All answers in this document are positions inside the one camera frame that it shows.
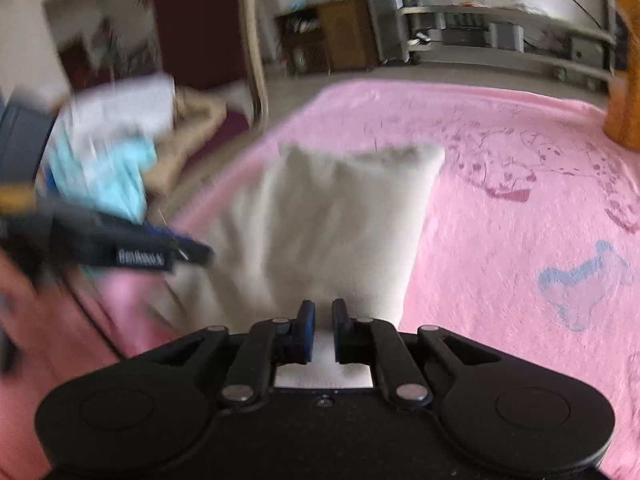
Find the grey television stand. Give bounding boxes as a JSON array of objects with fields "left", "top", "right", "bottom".
[{"left": 400, "top": 2, "right": 619, "bottom": 94}]

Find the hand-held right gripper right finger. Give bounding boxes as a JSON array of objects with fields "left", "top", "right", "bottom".
[{"left": 331, "top": 298, "right": 502, "bottom": 408}]

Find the black cable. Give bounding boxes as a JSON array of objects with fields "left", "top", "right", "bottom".
[{"left": 57, "top": 260, "right": 124, "bottom": 362}]

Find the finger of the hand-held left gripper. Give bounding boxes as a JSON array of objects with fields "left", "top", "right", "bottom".
[{"left": 142, "top": 225, "right": 216, "bottom": 267}]

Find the pink printed blanket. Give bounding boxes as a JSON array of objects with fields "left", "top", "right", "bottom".
[{"left": 95, "top": 80, "right": 640, "bottom": 480}]

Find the light blue garment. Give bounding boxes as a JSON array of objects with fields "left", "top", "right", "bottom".
[{"left": 47, "top": 137, "right": 159, "bottom": 224}]

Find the dark blue garment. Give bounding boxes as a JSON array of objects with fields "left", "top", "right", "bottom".
[{"left": 0, "top": 91, "right": 55, "bottom": 187}]

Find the wooden cabinet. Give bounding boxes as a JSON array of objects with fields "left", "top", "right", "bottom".
[{"left": 276, "top": 0, "right": 382, "bottom": 77}]

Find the white garment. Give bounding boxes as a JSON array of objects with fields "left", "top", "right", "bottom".
[{"left": 65, "top": 74, "right": 177, "bottom": 161}]

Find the grey tall appliance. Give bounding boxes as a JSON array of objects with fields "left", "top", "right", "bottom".
[{"left": 365, "top": 0, "right": 412, "bottom": 64}]

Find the beige garment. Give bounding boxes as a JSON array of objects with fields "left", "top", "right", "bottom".
[{"left": 145, "top": 87, "right": 229, "bottom": 196}]

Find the person's left forearm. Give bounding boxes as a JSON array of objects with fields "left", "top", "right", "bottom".
[{"left": 0, "top": 250, "right": 122, "bottom": 480}]

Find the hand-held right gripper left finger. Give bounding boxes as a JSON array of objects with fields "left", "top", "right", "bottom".
[{"left": 150, "top": 300, "right": 317, "bottom": 408}]

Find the tall orange plush toy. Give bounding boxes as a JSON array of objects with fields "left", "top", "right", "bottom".
[{"left": 602, "top": 0, "right": 640, "bottom": 151}]

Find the cream knit garment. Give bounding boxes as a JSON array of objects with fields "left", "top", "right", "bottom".
[{"left": 165, "top": 141, "right": 447, "bottom": 341}]

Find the maroon chair with beige frame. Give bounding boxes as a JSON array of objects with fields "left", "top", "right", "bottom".
[{"left": 150, "top": 0, "right": 271, "bottom": 161}]

